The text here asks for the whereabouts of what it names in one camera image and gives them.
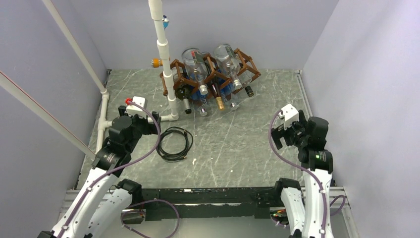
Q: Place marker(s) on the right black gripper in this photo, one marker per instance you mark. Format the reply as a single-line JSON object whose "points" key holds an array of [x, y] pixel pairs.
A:
{"points": [[277, 133]]}

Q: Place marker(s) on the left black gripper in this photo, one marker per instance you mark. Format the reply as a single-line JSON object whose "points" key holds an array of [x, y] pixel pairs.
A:
{"points": [[150, 128]]}

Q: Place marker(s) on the dark green wine bottle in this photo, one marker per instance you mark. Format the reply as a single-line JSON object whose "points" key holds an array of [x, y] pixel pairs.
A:
{"points": [[183, 93]]}

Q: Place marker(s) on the clear bottle red label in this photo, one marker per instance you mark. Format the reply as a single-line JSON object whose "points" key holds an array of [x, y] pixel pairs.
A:
{"points": [[196, 68]]}

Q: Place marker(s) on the clear square glass bottle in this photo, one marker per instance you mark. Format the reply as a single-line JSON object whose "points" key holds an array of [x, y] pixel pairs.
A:
{"points": [[227, 62]]}

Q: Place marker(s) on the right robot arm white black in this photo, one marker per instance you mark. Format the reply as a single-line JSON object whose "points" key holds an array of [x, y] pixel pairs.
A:
{"points": [[308, 211]]}

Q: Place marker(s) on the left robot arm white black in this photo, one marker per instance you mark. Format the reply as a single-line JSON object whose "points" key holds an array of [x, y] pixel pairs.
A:
{"points": [[88, 216]]}

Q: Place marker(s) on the blue glass bottle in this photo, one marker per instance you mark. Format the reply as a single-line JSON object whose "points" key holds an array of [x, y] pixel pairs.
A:
{"points": [[200, 103], [229, 97]]}

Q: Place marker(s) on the brown wooden wine rack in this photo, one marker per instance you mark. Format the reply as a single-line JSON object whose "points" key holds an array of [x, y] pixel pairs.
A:
{"points": [[248, 66]]}

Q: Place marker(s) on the dark bottle gold cap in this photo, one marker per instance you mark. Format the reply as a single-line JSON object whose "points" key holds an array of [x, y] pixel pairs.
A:
{"points": [[213, 83]]}

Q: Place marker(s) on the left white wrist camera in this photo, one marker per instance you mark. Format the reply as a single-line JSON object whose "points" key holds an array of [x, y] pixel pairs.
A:
{"points": [[132, 106]]}

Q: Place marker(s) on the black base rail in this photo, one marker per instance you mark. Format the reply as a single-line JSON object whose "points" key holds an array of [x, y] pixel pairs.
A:
{"points": [[222, 202]]}

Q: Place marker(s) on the white pvc pipe frame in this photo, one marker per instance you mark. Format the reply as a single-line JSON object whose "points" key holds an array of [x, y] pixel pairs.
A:
{"points": [[159, 20]]}

